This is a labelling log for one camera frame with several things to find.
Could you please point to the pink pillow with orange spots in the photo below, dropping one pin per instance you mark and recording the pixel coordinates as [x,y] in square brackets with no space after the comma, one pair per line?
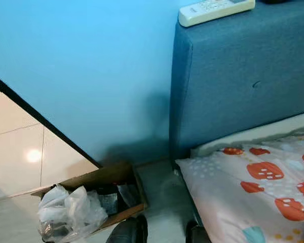
[243,202]

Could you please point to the beige sheeted mattress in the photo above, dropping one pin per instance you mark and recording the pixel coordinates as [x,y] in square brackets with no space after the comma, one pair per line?
[253,132]

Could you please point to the blue upholstered headboard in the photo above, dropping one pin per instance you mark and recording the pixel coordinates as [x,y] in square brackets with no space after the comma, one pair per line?
[243,81]

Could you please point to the black remote control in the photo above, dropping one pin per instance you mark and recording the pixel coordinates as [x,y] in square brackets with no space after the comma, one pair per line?
[276,1]

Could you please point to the white remote control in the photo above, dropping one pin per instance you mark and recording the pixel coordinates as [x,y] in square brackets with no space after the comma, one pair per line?
[215,11]

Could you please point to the black robot right foot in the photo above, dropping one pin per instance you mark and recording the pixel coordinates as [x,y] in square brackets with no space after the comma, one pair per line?
[196,234]

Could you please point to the black robot foot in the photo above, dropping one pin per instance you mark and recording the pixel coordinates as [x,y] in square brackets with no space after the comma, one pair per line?
[126,232]
[196,234]

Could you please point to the brown cardboard box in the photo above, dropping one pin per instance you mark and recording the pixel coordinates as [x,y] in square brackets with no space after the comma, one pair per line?
[126,205]

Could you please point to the black robot left foot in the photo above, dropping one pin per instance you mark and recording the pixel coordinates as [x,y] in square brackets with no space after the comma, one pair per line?
[126,232]

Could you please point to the white plastic bag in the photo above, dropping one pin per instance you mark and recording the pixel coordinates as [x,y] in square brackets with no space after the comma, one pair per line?
[71,212]

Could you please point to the black door frame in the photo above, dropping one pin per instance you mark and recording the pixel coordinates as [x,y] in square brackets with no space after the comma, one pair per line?
[40,119]

